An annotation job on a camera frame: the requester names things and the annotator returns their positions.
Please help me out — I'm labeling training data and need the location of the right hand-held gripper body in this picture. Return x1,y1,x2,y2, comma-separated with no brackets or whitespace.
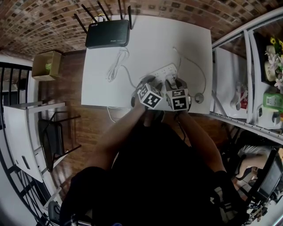
164,88,192,112

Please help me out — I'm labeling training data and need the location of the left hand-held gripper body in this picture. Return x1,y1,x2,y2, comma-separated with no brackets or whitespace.
132,76,164,110

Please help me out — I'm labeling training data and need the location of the thin white power cable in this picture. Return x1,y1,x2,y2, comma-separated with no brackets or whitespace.
165,46,208,98

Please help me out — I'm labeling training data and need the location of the white power strip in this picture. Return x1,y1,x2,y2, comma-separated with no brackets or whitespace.
139,63,179,86

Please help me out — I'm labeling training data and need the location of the person's left forearm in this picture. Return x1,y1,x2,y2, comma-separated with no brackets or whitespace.
95,101,146,170

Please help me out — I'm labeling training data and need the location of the person's right forearm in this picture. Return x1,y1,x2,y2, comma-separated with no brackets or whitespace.
176,110,227,173

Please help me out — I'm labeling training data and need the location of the white square table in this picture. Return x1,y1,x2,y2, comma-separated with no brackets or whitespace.
80,15,213,115

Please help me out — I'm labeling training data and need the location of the white metal shelf rack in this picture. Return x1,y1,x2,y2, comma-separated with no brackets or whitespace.
209,8,283,142

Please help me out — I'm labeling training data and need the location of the white curved plastic object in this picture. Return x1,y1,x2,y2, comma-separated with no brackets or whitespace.
229,81,249,111

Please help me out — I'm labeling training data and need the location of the black router with antennas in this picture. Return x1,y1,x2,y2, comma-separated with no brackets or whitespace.
74,0,133,49

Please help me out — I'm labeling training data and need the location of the black office chair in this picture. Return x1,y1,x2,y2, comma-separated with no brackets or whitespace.
221,130,248,177

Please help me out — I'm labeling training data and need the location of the person's dark shirt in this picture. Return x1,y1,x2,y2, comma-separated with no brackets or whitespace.
59,110,250,226

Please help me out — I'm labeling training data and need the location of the flower bouquet in cream pot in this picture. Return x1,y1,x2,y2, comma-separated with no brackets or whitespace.
264,37,283,89

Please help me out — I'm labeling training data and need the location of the green plastic bottle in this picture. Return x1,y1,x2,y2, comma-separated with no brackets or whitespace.
263,92,283,111

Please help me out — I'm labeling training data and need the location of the open cardboard box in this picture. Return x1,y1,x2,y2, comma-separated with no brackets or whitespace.
31,50,65,82

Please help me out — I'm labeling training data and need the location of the black metal chair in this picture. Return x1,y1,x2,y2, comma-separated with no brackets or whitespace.
37,110,82,173

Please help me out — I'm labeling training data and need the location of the black tablet screen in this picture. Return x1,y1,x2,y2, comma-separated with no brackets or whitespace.
254,150,283,203

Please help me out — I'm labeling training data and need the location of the black metal railing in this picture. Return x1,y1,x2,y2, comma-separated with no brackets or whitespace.
0,61,58,226

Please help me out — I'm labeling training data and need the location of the white narrow desk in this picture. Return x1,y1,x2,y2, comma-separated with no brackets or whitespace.
3,101,67,212

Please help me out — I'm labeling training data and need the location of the metal equipment rig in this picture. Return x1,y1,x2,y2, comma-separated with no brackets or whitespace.
247,194,283,226

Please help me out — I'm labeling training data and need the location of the grey round object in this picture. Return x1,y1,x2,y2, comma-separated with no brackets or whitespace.
48,200,61,223

